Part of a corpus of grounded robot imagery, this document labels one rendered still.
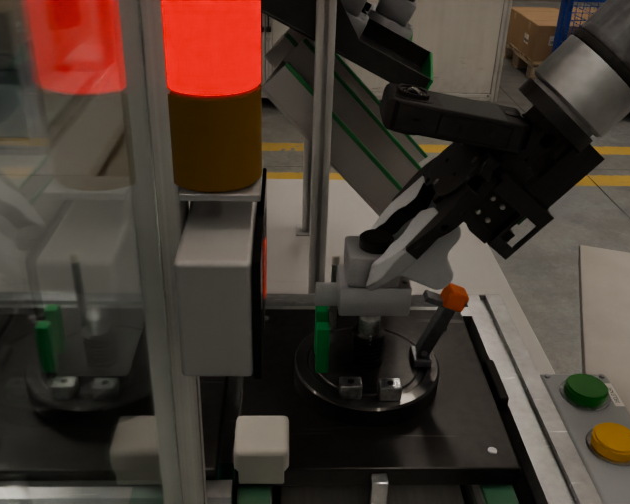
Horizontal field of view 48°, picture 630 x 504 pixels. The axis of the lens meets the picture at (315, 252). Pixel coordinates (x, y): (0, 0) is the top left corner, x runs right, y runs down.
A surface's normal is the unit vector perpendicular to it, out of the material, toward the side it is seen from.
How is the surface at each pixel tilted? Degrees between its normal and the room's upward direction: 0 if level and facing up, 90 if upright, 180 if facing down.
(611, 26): 58
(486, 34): 90
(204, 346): 90
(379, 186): 90
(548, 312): 0
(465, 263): 0
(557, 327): 0
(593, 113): 93
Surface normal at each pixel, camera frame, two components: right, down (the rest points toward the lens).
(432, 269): 0.14, 0.38
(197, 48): -0.07, 0.48
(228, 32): 0.50, 0.43
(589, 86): -0.33, 0.17
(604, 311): 0.03, -0.88
